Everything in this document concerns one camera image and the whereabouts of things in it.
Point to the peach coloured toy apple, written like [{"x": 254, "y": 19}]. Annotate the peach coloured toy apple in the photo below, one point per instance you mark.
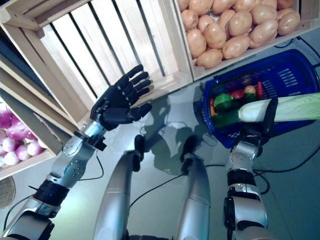
[{"x": 250, "y": 89}]

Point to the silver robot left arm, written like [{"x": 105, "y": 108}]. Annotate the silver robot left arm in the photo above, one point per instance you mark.
[{"x": 75, "y": 170}]

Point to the black robot foot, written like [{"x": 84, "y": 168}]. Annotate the black robot foot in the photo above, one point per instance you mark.
[
  {"x": 139, "y": 143},
  {"x": 189, "y": 146}
]

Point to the green toy bell pepper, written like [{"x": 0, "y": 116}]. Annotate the green toy bell pepper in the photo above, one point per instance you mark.
[{"x": 250, "y": 98}]

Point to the wooden display shelf frame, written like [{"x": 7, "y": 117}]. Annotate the wooden display shelf frame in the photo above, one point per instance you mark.
[{"x": 30, "y": 100}]

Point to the silver robot leg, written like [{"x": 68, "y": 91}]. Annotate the silver robot leg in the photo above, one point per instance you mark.
[
  {"x": 197, "y": 200},
  {"x": 117, "y": 195}
]

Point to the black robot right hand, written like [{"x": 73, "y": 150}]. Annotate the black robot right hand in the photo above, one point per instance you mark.
[{"x": 270, "y": 115}]

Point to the red toy chili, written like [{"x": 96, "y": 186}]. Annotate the red toy chili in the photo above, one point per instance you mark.
[{"x": 260, "y": 88}]

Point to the woven wicker basket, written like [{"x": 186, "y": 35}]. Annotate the woven wicker basket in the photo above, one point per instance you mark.
[{"x": 6, "y": 191}]

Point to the black robot right foot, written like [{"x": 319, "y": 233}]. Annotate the black robot right foot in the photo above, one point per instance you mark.
[{"x": 189, "y": 146}]

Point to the wooden slatted crate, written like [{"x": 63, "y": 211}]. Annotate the wooden slatted crate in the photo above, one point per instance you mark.
[
  {"x": 100, "y": 50},
  {"x": 30, "y": 165},
  {"x": 200, "y": 72}
]

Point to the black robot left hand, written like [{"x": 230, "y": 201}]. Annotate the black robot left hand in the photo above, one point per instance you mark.
[{"x": 117, "y": 100}]

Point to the purple white toy turnip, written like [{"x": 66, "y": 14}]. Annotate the purple white toy turnip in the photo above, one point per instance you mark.
[
  {"x": 11, "y": 158},
  {"x": 23, "y": 152},
  {"x": 5, "y": 117},
  {"x": 16, "y": 132},
  {"x": 35, "y": 147}
]

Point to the black robot left foot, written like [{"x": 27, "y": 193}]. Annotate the black robot left foot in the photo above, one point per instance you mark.
[{"x": 139, "y": 143}]

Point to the silver robot left leg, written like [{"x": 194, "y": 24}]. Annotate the silver robot left leg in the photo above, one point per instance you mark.
[{"x": 117, "y": 195}]

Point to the tan toy potato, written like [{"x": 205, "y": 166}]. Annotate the tan toy potato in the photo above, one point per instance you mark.
[
  {"x": 263, "y": 33},
  {"x": 226, "y": 17},
  {"x": 209, "y": 58},
  {"x": 285, "y": 3},
  {"x": 288, "y": 23},
  {"x": 206, "y": 22},
  {"x": 240, "y": 23},
  {"x": 196, "y": 42},
  {"x": 236, "y": 47},
  {"x": 263, "y": 13},
  {"x": 190, "y": 18},
  {"x": 214, "y": 35}
]

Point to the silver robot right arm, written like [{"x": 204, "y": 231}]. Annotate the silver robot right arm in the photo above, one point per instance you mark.
[{"x": 245, "y": 155}]

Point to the blue plastic shopping basket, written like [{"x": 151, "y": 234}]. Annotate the blue plastic shopping basket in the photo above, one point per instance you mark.
[{"x": 295, "y": 75}]

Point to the silver robot right leg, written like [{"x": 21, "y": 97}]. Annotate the silver robot right leg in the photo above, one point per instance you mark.
[{"x": 197, "y": 200}]

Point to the red toy apple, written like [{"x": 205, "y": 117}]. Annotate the red toy apple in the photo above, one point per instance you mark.
[{"x": 237, "y": 94}]

